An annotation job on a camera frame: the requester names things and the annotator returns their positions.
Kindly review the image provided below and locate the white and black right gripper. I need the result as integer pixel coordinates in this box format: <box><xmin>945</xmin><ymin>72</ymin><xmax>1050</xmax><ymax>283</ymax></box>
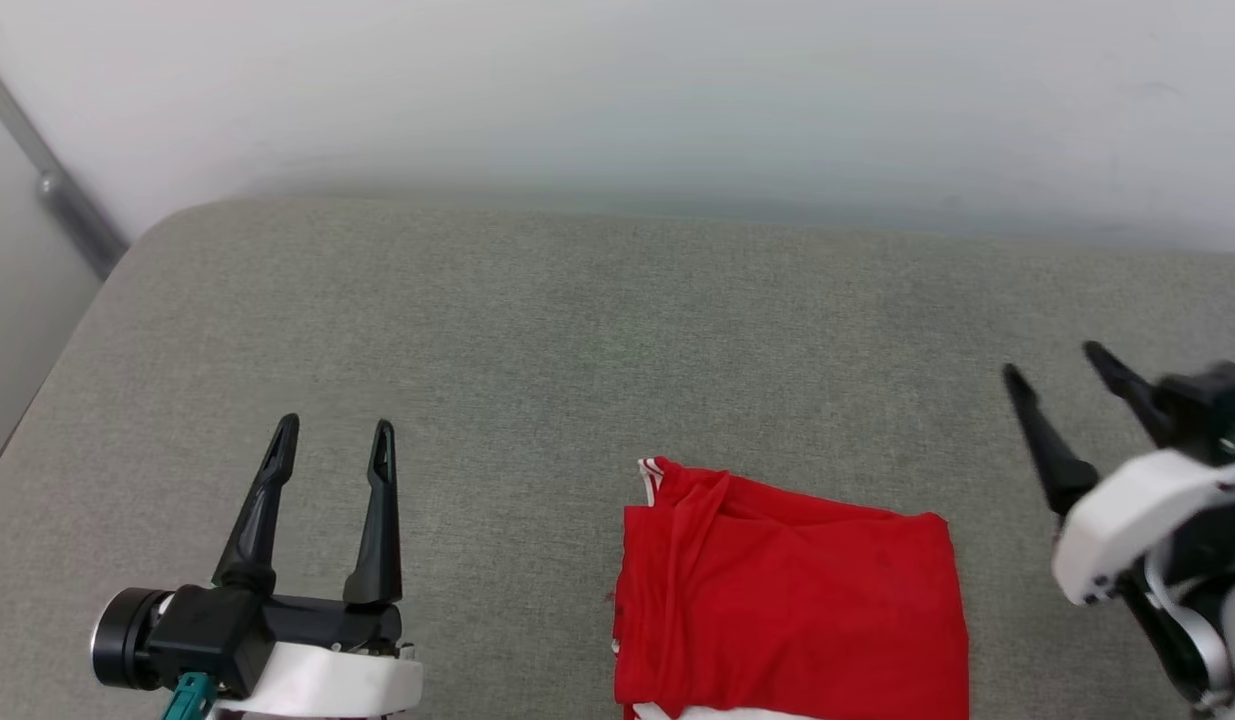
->
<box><xmin>1001</xmin><ymin>341</ymin><xmax>1235</xmax><ymax>608</ymax></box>

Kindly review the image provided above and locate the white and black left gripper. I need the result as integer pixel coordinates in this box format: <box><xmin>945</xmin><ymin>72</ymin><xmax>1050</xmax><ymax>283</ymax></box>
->
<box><xmin>89</xmin><ymin>413</ymin><xmax>425</xmax><ymax>720</ymax></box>

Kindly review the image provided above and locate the red garment with white trim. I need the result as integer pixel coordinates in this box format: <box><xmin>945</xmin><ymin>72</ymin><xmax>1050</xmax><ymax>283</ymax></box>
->
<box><xmin>611</xmin><ymin>456</ymin><xmax>972</xmax><ymax>720</ymax></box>

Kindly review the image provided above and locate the grey metal frame strip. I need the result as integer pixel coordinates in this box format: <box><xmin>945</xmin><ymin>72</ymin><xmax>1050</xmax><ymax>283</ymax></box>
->
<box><xmin>0</xmin><ymin>44</ymin><xmax>130</xmax><ymax>282</ymax></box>

